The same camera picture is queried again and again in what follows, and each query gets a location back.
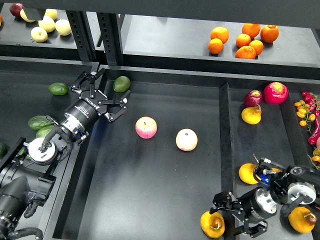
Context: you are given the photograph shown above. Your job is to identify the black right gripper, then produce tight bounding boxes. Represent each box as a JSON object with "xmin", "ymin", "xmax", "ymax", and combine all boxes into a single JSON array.
[{"xmin": 209, "ymin": 187, "xmax": 278, "ymax": 238}]

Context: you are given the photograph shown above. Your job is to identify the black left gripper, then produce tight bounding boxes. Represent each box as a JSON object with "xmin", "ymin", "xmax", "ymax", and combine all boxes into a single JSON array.
[{"xmin": 64, "ymin": 68, "xmax": 131, "ymax": 128}]

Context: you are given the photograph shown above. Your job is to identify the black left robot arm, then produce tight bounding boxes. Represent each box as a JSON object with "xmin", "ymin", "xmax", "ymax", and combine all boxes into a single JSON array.
[{"xmin": 0, "ymin": 68, "xmax": 131, "ymax": 240}]

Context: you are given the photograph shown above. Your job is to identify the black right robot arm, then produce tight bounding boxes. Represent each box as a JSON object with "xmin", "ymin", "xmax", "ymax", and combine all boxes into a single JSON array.
[{"xmin": 208, "ymin": 158, "xmax": 320, "ymax": 238}]

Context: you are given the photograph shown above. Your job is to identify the green avocado at tray corner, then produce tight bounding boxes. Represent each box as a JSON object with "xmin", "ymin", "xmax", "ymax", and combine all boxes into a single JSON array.
[{"xmin": 113, "ymin": 75, "xmax": 131, "ymax": 93}]

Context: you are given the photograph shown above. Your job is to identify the yellow pear with long stem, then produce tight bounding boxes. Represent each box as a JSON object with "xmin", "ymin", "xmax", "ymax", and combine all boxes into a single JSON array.
[{"xmin": 238, "ymin": 163, "xmax": 258, "ymax": 185}]

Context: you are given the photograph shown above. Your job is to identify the green avocado left tray top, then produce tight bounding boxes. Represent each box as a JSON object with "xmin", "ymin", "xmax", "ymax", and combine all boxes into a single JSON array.
[{"xmin": 48, "ymin": 82, "xmax": 69, "ymax": 96}]

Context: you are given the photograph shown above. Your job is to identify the yellow pear middle right tray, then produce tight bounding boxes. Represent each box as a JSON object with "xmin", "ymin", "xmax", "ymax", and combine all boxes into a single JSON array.
[{"xmin": 272, "ymin": 168, "xmax": 282, "ymax": 173}]

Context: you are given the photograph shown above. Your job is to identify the yellow pear tray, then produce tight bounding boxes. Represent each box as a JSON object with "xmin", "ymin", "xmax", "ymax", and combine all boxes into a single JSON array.
[
  {"xmin": 241, "ymin": 104, "xmax": 262, "ymax": 125},
  {"xmin": 272, "ymin": 168, "xmax": 282, "ymax": 173}
]

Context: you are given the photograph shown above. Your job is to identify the green avocado middle cluster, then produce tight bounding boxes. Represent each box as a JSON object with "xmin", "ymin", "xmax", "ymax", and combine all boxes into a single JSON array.
[{"xmin": 35, "ymin": 125, "xmax": 55, "ymax": 138}]

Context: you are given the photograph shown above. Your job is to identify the dark green avocado upper cluster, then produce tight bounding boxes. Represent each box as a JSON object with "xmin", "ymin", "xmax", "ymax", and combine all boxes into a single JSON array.
[{"xmin": 27, "ymin": 115, "xmax": 52, "ymax": 130}]

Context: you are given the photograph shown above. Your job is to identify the green avocado lower cluster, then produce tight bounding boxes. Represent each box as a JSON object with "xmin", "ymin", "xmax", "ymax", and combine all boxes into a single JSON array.
[{"xmin": 17, "ymin": 147, "xmax": 31, "ymax": 160}]

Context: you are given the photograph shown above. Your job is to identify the yellow pear upper right tray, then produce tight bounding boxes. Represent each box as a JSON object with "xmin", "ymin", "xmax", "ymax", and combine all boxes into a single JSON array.
[{"xmin": 241, "ymin": 104, "xmax": 262, "ymax": 125}]

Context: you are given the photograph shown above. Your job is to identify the dark avocado at left edge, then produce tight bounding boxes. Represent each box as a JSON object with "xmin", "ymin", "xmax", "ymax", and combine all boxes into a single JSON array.
[{"xmin": 0, "ymin": 142, "xmax": 7, "ymax": 158}]

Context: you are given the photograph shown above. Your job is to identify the pink red apple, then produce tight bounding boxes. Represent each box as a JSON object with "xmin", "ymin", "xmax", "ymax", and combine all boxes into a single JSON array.
[{"xmin": 135, "ymin": 116, "xmax": 158, "ymax": 139}]

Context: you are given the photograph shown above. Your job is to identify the black left tray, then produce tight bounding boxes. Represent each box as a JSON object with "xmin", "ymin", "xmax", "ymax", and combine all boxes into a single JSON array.
[{"xmin": 0, "ymin": 56, "xmax": 99, "ymax": 240}]

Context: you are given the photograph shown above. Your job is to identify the black tray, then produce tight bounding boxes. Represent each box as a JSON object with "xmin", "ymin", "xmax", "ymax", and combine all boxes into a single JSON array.
[
  {"xmin": 0, "ymin": 56, "xmax": 99, "ymax": 240},
  {"xmin": 219, "ymin": 78, "xmax": 312, "ymax": 197},
  {"xmin": 59, "ymin": 66, "xmax": 236, "ymax": 240}
]

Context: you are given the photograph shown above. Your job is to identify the pale yellow apple right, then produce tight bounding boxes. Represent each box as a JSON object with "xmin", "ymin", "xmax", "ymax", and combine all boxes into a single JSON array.
[{"xmin": 55, "ymin": 19, "xmax": 72, "ymax": 36}]

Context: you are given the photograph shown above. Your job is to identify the black right tray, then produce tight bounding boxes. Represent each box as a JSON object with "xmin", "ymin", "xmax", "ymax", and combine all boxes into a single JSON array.
[{"xmin": 219, "ymin": 78, "xmax": 312, "ymax": 197}]

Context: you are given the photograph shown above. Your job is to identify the pale yellow apple front left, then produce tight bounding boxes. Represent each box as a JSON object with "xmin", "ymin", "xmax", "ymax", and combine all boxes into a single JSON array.
[{"xmin": 30, "ymin": 27, "xmax": 48, "ymax": 43}]

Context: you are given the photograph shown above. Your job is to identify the pale yellow apple centre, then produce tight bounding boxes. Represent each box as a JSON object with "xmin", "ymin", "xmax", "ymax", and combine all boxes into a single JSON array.
[{"xmin": 38, "ymin": 16, "xmax": 56, "ymax": 33}]

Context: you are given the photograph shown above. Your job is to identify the pale yellow pink apple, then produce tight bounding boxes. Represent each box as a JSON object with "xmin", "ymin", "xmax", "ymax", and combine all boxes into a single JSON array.
[{"xmin": 175, "ymin": 128, "xmax": 198, "ymax": 152}]

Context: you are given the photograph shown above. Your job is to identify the black centre tray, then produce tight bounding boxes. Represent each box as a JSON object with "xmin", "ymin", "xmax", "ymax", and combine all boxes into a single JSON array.
[{"xmin": 59, "ymin": 66, "xmax": 236, "ymax": 240}]

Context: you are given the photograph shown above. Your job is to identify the pale yellow apple back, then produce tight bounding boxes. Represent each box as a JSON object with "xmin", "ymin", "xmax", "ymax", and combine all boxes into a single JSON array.
[{"xmin": 44, "ymin": 8, "xmax": 58, "ymax": 21}]

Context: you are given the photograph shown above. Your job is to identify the red chili pepper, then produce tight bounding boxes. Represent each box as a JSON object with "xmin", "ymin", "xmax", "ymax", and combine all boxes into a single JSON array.
[{"xmin": 307, "ymin": 117, "xmax": 320, "ymax": 146}]

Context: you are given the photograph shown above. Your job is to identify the pale yellow apple half hidden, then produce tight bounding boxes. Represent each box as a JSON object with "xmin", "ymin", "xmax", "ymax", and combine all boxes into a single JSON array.
[{"xmin": 20, "ymin": 9, "xmax": 35, "ymax": 23}]

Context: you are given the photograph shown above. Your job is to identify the dark red apple right tray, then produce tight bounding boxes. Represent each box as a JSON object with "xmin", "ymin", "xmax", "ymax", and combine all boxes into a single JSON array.
[{"xmin": 243, "ymin": 90, "xmax": 263, "ymax": 108}]

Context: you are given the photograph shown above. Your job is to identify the orange lower left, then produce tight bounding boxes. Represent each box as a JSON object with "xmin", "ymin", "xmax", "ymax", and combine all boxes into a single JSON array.
[{"xmin": 208, "ymin": 38, "xmax": 224, "ymax": 55}]

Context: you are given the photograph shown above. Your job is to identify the dark red apple on shelf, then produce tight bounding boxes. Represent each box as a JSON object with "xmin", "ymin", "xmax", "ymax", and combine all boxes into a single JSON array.
[{"xmin": 9, "ymin": 3, "xmax": 23, "ymax": 18}]

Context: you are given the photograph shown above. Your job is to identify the red and orange cherry tomatoes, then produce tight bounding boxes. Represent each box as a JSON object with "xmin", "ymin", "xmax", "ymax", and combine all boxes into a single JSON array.
[{"xmin": 294, "ymin": 91, "xmax": 320, "ymax": 127}]

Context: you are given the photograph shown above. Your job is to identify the bright red apple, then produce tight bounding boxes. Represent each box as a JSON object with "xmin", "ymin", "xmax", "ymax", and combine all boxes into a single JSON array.
[{"xmin": 262, "ymin": 82, "xmax": 289, "ymax": 105}]

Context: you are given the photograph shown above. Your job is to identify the orange top left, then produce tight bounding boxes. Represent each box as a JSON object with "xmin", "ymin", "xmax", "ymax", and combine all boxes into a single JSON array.
[{"xmin": 210, "ymin": 26, "xmax": 229, "ymax": 44}]

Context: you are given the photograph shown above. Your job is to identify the orange bottom front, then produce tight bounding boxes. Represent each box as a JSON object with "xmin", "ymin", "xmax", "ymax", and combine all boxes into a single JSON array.
[{"xmin": 235, "ymin": 45, "xmax": 256, "ymax": 59}]

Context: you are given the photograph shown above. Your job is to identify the small orange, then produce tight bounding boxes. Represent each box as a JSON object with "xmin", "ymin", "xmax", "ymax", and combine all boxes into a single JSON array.
[
  {"xmin": 236, "ymin": 33, "xmax": 251, "ymax": 48},
  {"xmin": 249, "ymin": 40, "xmax": 264, "ymax": 56}
]

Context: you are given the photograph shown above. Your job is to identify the small orange right centre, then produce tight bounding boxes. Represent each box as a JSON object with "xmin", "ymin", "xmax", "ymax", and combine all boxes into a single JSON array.
[{"xmin": 249, "ymin": 40, "xmax": 264, "ymax": 56}]

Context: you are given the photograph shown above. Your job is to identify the orange top centre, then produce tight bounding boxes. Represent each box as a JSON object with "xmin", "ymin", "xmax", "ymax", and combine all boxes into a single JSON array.
[{"xmin": 242, "ymin": 23, "xmax": 261, "ymax": 39}]

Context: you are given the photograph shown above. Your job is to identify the black perforated shelf post left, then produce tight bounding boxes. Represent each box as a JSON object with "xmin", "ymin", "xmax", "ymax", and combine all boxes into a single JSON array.
[{"xmin": 65, "ymin": 10, "xmax": 97, "ymax": 62}]

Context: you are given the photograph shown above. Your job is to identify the black perforated shelf post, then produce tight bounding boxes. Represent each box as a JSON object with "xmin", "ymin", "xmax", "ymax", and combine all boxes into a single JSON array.
[
  {"xmin": 65, "ymin": 10, "xmax": 97, "ymax": 62},
  {"xmin": 96, "ymin": 12, "xmax": 124, "ymax": 66}
]

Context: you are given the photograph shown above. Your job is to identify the black perforated shelf post right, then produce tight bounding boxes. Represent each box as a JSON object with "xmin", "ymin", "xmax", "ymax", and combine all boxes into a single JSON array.
[{"xmin": 96, "ymin": 12, "xmax": 124, "ymax": 66}]

